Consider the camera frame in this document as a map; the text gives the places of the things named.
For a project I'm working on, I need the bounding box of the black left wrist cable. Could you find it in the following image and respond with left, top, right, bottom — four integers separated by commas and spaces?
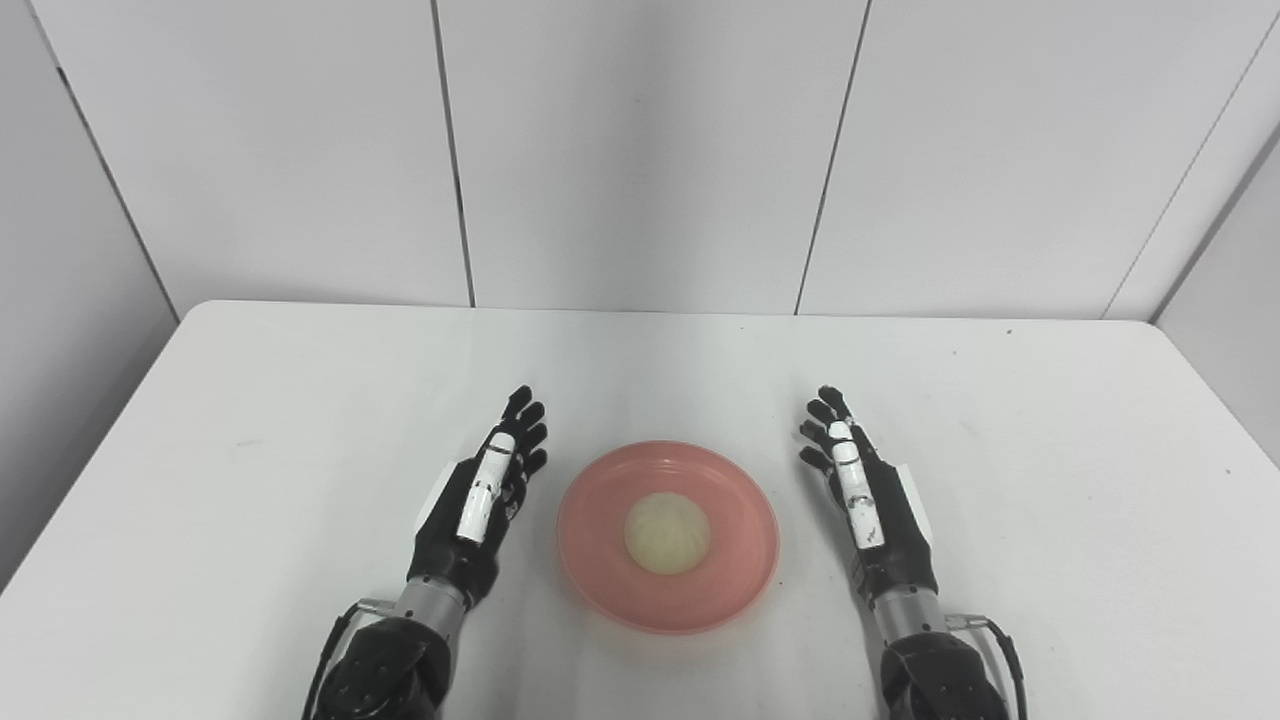
300, 598, 401, 720

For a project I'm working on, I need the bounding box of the white steamed bun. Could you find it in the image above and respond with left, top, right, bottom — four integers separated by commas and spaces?
624, 491, 712, 576

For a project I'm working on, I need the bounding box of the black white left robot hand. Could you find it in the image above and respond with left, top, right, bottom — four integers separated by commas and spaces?
406, 385, 550, 611

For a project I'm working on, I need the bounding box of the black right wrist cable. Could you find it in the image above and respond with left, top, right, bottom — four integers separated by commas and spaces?
945, 612, 1029, 720

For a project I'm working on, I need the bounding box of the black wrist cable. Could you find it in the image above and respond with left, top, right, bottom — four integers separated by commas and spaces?
300, 598, 401, 720
945, 612, 1029, 720

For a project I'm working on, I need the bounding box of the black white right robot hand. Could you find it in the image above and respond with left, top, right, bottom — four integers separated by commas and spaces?
798, 385, 940, 608

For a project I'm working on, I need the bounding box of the pink round plate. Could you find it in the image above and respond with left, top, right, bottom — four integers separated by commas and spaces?
557, 440, 781, 636

